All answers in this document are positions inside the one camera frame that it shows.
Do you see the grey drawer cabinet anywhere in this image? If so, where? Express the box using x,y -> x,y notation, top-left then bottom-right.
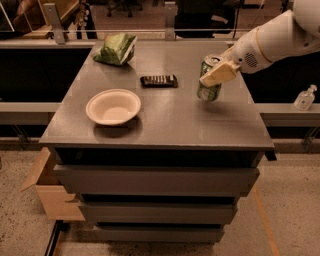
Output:
42,40 -> 273,243

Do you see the dark snack bar wrapper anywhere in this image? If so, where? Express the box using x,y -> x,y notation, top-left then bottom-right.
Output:
140,75 -> 178,88

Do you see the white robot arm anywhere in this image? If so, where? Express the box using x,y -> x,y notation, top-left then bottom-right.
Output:
199,0 -> 320,87

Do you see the green soda can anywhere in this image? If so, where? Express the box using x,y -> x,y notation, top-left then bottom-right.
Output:
197,54 -> 223,102

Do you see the green chip bag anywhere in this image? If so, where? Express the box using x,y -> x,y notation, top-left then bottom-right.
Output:
93,33 -> 137,66

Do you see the white paper bowl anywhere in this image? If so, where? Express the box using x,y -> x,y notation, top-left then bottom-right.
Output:
86,89 -> 141,126

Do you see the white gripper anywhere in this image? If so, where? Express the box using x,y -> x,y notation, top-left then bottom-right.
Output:
200,29 -> 267,87

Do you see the cardboard box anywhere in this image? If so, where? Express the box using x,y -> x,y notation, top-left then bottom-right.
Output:
21,147 -> 84,221

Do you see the black office chair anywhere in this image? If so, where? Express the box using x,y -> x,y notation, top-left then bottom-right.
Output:
174,0 -> 241,38

